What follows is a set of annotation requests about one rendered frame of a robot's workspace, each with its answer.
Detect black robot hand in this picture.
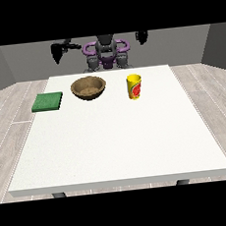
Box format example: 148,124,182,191
49,37,84,66
135,30,150,46

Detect grey robot trunk purple rings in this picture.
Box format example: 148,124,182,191
79,32,135,75

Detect brown wooden bowl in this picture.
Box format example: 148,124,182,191
69,74,108,103

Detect dark table leg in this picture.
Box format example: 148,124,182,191
51,191,68,199
175,178,191,187

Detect green square pad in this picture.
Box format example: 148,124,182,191
29,90,65,114

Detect yellow cup with melon print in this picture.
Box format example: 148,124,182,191
125,73,144,101

